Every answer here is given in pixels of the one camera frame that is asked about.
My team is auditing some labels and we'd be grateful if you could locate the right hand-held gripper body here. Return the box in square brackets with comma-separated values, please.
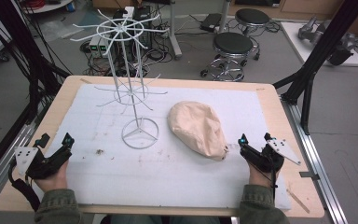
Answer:
[239, 138, 302, 175]

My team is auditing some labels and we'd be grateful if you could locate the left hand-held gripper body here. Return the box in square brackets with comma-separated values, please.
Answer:
[14, 145, 73, 181]

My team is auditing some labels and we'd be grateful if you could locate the beige cap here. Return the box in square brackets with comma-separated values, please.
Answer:
[167, 100, 230, 162]

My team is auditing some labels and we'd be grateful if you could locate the person's right hand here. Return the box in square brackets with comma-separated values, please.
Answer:
[248, 162, 282, 189]

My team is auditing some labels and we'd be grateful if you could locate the person's left hand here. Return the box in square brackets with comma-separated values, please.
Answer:
[34, 160, 70, 193]

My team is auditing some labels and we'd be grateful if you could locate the grey tape strip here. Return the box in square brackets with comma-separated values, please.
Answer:
[298, 170, 321, 182]

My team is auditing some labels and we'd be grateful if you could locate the thin wooden stick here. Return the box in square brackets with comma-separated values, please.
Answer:
[285, 188, 311, 215]

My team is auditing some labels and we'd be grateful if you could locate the white foam mat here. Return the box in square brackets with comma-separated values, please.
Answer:
[32, 83, 293, 211]

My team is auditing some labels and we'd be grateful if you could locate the grey power supply green display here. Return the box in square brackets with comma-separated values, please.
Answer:
[88, 35, 102, 59]
[98, 36, 112, 59]

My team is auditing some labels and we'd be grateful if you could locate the black round stool chrome base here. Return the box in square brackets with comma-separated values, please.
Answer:
[234, 7, 272, 35]
[200, 32, 255, 83]

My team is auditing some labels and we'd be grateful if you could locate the white platform board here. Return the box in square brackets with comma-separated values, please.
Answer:
[280, 21, 358, 68]

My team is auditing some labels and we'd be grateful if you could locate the black flat box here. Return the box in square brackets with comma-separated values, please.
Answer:
[199, 12, 224, 33]

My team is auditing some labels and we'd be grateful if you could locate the grey metal table leg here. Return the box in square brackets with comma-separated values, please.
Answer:
[167, 0, 184, 61]

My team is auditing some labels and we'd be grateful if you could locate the black computer tower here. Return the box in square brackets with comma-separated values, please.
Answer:
[111, 5, 154, 63]

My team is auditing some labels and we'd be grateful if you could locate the white round table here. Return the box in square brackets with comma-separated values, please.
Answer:
[21, 0, 76, 15]

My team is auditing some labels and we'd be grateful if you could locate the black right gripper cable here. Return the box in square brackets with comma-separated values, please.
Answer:
[269, 157, 279, 202]

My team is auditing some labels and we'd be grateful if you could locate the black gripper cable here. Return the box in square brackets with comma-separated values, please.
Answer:
[7, 158, 42, 213]
[269, 157, 279, 202]

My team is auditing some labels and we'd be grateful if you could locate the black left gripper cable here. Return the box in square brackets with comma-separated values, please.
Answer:
[7, 158, 42, 213]

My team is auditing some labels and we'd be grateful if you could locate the aluminium rail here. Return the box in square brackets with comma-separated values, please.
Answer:
[280, 98, 350, 224]
[0, 116, 49, 206]

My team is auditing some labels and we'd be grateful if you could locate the white wire display rack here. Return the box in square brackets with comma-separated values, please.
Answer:
[69, 8, 171, 150]

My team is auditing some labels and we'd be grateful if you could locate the black metal frame stand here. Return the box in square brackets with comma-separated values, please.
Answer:
[0, 0, 73, 185]
[272, 0, 358, 136]

